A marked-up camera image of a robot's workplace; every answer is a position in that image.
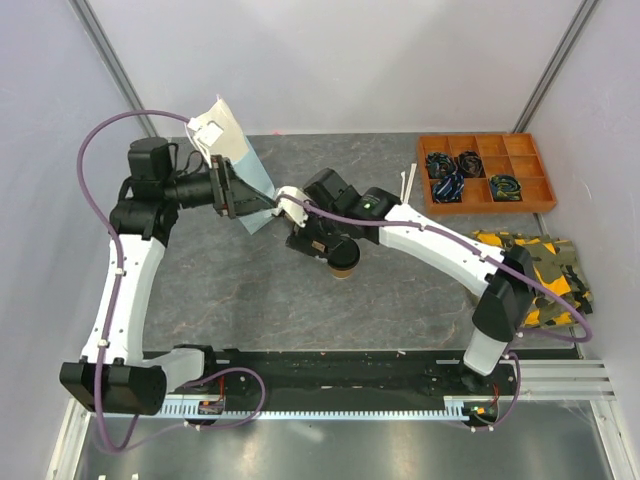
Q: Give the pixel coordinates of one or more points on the white and blue paper bag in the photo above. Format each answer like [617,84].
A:
[234,145]

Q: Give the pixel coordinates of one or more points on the green yellow rolled tie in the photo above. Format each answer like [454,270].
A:
[505,188]

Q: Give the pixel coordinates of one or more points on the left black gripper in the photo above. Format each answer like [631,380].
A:
[243,201]

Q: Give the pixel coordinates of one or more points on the camouflage folded cloth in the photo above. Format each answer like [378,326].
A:
[557,267]

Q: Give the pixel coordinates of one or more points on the orange compartment tray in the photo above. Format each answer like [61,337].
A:
[512,154]

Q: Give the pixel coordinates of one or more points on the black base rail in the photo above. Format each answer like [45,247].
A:
[350,380]

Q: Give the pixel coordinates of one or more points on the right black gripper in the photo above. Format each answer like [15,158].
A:
[303,238]

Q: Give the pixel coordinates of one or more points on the brown paper coffee cup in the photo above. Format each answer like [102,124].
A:
[341,273]

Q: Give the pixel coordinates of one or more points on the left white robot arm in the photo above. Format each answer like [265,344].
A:
[112,374]

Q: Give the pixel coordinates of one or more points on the dark blue rolled tie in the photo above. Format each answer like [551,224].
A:
[439,165]

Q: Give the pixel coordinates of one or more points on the black plastic cup lid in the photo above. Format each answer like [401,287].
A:
[345,256]

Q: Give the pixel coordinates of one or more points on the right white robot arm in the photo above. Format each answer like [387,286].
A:
[329,217]

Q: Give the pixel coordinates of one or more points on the blue striped rolled tie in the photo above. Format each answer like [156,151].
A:
[449,189]

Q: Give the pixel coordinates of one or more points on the white wrapped straw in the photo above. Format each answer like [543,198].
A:
[410,176]
[403,186]

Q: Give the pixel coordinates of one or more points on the slotted cable duct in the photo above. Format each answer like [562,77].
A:
[197,410]

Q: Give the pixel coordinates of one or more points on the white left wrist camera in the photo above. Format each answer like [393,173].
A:
[203,133]

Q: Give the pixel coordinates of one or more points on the black brown rolled tie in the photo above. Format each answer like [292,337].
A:
[470,164]

